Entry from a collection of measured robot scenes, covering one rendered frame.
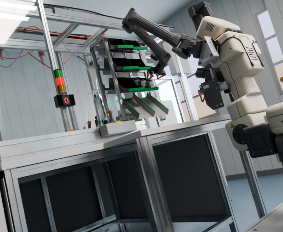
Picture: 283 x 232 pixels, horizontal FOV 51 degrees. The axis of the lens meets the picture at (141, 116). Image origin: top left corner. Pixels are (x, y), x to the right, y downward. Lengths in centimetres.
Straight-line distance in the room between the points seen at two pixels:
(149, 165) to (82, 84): 488
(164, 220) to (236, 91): 74
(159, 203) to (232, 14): 407
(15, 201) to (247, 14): 427
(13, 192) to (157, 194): 60
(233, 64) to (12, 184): 118
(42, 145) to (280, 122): 105
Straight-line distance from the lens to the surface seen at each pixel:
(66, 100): 191
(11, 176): 133
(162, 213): 135
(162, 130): 139
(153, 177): 133
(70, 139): 154
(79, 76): 614
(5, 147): 141
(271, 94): 467
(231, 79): 160
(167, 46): 359
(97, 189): 352
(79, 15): 288
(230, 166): 515
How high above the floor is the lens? 74
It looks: 8 degrees up
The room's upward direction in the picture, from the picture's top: 15 degrees counter-clockwise
